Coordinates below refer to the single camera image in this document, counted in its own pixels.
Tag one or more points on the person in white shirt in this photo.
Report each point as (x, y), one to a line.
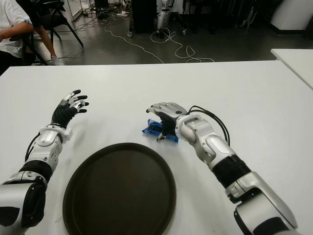
(9, 14)

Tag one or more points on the black wheeled stand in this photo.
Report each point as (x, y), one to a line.
(182, 22)

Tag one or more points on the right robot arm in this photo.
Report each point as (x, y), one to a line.
(212, 147)

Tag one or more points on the black chair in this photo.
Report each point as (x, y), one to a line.
(31, 49)
(58, 19)

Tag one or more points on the blue Oreo packet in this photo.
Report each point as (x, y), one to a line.
(151, 129)

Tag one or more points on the folded metal stand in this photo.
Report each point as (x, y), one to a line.
(248, 18)

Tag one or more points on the white pillar black base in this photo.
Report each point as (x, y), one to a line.
(291, 14)

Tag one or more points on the white side table corner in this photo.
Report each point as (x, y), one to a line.
(296, 63)

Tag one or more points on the white power strip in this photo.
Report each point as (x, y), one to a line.
(122, 14)

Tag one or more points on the dark round tray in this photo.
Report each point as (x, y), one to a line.
(119, 188)

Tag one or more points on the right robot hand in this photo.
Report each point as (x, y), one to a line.
(171, 110)

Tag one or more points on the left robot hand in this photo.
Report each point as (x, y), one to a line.
(62, 113)

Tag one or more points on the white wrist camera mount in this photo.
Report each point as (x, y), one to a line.
(68, 134)

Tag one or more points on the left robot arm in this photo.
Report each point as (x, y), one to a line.
(44, 149)

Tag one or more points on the silver standing robot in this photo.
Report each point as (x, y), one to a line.
(162, 17)

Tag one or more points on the white cabinet panel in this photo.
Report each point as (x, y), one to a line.
(73, 8)

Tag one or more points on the black wheeled cabinet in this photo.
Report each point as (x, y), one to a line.
(144, 14)

